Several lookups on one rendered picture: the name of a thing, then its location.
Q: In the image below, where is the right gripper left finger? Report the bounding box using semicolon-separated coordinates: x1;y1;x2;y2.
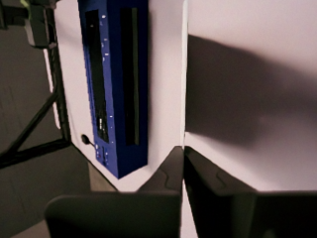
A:
45;146;184;238

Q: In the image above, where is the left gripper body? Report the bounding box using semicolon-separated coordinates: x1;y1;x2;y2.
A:
25;0;56;50

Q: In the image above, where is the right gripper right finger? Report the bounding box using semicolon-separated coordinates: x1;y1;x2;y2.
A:
183;145;317;238

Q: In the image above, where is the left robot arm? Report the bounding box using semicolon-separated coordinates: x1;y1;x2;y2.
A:
0;0;29;30

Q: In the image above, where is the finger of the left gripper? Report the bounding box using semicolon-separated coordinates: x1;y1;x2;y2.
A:
45;0;61;9

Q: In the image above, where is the white printed sheet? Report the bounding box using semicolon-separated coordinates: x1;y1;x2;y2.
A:
180;0;188;152

